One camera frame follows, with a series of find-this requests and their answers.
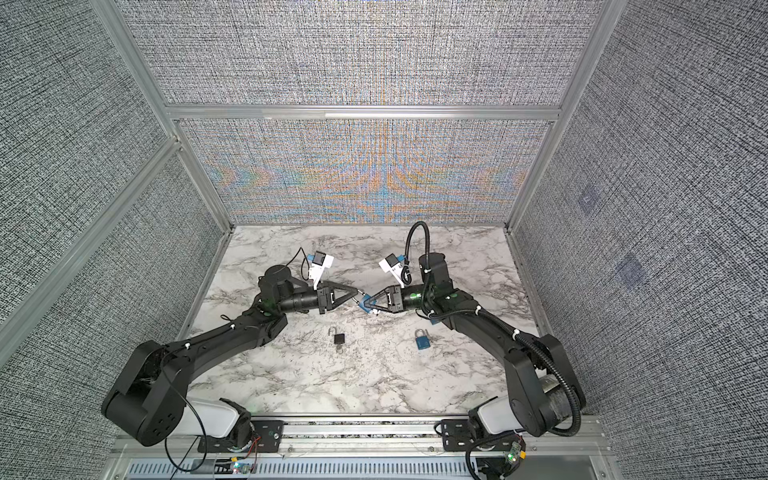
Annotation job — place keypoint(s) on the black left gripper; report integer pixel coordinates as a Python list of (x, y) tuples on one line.
[(329, 293)]

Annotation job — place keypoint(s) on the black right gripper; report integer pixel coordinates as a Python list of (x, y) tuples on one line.
[(394, 298)]

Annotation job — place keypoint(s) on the blue padlock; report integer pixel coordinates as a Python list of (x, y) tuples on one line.
[(363, 304), (422, 339)]

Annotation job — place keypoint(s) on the black padlock with key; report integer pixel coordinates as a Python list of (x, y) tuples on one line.
[(338, 338)]

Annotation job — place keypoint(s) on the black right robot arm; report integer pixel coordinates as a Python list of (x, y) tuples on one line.
[(543, 392)]

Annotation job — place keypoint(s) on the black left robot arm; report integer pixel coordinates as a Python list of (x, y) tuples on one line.
[(149, 397)]

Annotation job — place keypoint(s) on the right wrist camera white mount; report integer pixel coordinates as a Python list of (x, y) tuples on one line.
[(394, 265)]

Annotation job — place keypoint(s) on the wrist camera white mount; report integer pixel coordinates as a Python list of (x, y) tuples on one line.
[(319, 262), (394, 265)]

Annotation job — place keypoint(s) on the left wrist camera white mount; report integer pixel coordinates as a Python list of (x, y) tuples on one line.
[(319, 262)]

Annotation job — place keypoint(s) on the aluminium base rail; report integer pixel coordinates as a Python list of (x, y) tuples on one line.
[(359, 446)]

